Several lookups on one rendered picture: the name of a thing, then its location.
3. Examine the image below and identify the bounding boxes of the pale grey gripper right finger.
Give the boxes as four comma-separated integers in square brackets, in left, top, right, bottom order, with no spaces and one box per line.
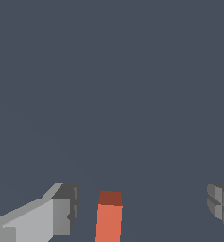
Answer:
[206,182,224,234]

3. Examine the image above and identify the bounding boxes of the orange peg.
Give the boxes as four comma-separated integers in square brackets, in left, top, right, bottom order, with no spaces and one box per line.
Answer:
[95,190,124,242]

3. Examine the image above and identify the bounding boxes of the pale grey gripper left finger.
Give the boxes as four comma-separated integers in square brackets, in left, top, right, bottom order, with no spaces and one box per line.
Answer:
[0,182,80,242]

